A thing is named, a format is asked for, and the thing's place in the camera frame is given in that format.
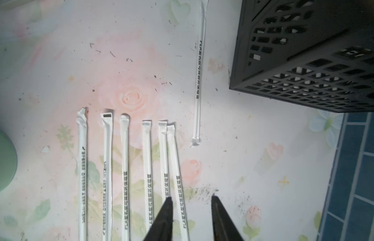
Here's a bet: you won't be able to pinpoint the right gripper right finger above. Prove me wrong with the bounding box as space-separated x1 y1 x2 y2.
211 195 243 241

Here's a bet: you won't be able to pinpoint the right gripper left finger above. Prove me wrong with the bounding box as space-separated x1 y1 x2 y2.
144 197 174 241

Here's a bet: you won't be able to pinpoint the green cylindrical cup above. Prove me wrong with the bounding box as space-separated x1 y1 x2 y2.
0 130 18 192

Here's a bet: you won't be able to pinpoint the black mesh file holder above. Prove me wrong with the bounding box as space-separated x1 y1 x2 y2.
229 1 374 113

